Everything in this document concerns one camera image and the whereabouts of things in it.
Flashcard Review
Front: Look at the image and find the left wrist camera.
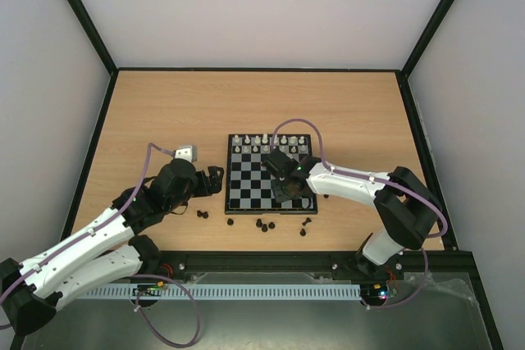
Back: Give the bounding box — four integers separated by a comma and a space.
173, 144, 198, 163

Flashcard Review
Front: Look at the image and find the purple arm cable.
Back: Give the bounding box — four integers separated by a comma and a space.
0, 143, 204, 346
272, 117, 449, 311

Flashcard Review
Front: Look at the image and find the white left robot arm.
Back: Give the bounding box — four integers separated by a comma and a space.
1, 158, 224, 336

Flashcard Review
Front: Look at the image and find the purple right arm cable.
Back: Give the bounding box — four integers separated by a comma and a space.
272, 117, 449, 311

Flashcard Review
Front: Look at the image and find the black grey chess board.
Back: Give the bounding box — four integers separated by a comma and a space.
225, 134, 318, 215

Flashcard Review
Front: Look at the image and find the black enclosure frame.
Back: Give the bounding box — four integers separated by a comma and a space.
61, 0, 503, 349

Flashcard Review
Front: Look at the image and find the light blue cable duct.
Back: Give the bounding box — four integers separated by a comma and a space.
80, 284, 361, 301

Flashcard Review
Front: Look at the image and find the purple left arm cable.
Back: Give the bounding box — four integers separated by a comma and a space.
0, 143, 204, 346

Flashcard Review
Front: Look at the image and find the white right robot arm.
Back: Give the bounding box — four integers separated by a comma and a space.
262, 148, 442, 278

